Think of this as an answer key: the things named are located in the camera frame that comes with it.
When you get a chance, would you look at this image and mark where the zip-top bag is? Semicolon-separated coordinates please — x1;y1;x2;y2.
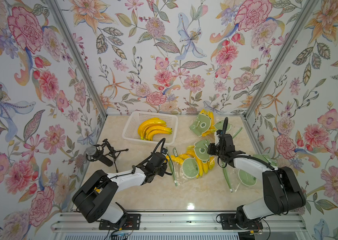
188;109;244;140
166;140;217;187
222;154;277;193

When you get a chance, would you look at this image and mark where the yellow banana bunch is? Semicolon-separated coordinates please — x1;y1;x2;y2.
138;118;173;141

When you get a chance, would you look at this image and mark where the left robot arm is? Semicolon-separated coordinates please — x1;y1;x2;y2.
72;148;170;228

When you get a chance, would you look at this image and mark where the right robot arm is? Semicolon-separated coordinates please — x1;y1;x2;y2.
208;130;306;228

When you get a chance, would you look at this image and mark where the white plastic basket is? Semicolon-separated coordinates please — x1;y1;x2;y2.
122;112;179;146

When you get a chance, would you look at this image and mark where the black microphone on tripod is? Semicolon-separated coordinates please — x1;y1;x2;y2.
85;139;129;173

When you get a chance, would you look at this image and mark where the aluminium front rail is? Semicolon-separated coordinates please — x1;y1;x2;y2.
51;211;307;233

